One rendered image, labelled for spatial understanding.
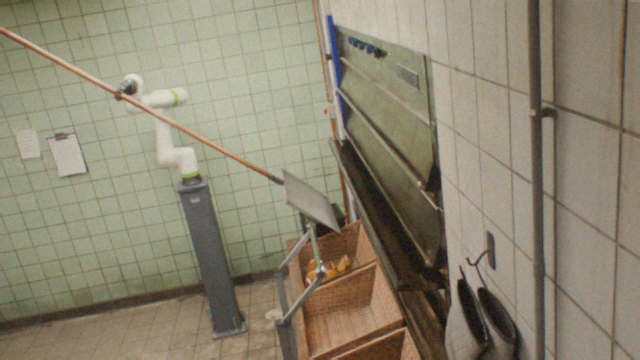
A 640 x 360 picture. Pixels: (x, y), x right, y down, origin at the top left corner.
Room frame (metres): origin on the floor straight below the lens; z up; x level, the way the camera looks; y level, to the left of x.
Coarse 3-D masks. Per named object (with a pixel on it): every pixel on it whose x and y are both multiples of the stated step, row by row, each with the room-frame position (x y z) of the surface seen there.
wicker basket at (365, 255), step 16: (352, 224) 3.14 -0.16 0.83; (320, 240) 3.13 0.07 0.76; (336, 240) 3.14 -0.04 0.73; (352, 240) 3.15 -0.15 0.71; (368, 240) 2.89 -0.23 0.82; (304, 256) 3.13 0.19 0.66; (336, 256) 3.14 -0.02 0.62; (352, 256) 3.15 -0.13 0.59; (368, 256) 2.85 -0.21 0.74; (304, 272) 3.04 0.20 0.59; (352, 272) 2.60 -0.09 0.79; (304, 288) 2.84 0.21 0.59; (320, 304) 2.64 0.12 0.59; (336, 304) 2.60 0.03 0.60
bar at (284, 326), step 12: (312, 228) 2.44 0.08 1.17; (300, 240) 2.49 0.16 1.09; (312, 240) 2.31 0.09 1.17; (276, 276) 2.46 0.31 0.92; (324, 276) 2.00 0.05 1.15; (312, 288) 2.00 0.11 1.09; (300, 300) 2.00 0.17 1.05; (288, 312) 2.00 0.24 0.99; (276, 324) 1.99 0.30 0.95; (288, 324) 2.00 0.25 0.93; (288, 336) 2.46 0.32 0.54; (288, 348) 1.98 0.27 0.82
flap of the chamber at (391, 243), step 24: (336, 144) 3.07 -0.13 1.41; (360, 168) 2.60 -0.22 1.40; (360, 192) 2.24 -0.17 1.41; (384, 216) 1.95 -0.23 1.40; (384, 240) 1.73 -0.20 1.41; (408, 240) 1.72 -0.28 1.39; (384, 264) 1.58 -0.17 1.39; (408, 264) 1.54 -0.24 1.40; (408, 288) 1.41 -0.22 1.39; (432, 288) 1.41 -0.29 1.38
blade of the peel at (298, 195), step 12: (288, 180) 3.01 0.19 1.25; (300, 180) 3.13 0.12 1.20; (288, 192) 2.79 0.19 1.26; (300, 192) 2.91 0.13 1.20; (312, 192) 3.05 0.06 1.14; (288, 204) 2.58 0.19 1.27; (300, 204) 2.69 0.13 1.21; (312, 204) 2.81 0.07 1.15; (324, 204) 2.94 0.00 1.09; (312, 216) 2.58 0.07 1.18; (324, 216) 2.72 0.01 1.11; (336, 228) 2.63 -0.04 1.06
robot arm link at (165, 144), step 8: (160, 112) 3.53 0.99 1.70; (168, 112) 3.57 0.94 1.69; (160, 120) 3.52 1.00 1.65; (160, 128) 3.52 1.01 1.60; (168, 128) 3.54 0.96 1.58; (160, 136) 3.51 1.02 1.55; (168, 136) 3.52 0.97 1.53; (160, 144) 3.49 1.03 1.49; (168, 144) 3.50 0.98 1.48; (160, 152) 3.48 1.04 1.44; (168, 152) 3.46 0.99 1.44; (160, 160) 3.47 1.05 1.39; (168, 160) 3.44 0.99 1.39
